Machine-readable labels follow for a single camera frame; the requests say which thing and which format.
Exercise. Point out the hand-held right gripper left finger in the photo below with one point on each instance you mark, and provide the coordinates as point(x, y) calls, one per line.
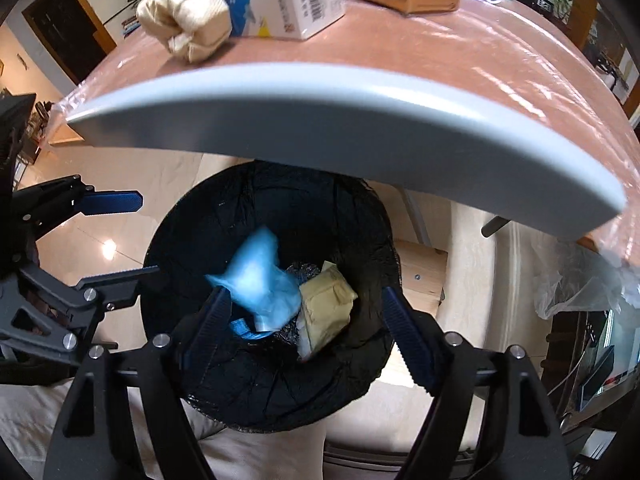
point(215, 322)

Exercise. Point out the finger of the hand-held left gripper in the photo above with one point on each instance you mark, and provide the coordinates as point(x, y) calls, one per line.
point(117, 287)
point(115, 202)

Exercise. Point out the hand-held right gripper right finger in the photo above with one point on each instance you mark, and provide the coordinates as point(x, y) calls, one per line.
point(406, 340)

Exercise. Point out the blue face mask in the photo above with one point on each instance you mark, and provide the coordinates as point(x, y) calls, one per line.
point(255, 280)

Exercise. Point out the black trash bin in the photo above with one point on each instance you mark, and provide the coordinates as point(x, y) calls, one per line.
point(320, 210)

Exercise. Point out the dark wooden door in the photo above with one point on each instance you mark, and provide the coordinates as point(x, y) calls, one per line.
point(65, 30)

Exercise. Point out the beige cushion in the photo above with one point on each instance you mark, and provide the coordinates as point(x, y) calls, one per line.
point(30, 425)

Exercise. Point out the beige rolled sock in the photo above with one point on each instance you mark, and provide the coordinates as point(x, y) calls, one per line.
point(185, 15)

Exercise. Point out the white and blue box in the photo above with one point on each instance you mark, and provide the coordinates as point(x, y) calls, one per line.
point(285, 5)

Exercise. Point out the clear plastic table cover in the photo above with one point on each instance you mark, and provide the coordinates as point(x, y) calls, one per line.
point(450, 60)

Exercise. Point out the small green potted plant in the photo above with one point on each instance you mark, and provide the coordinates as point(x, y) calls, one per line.
point(562, 2)

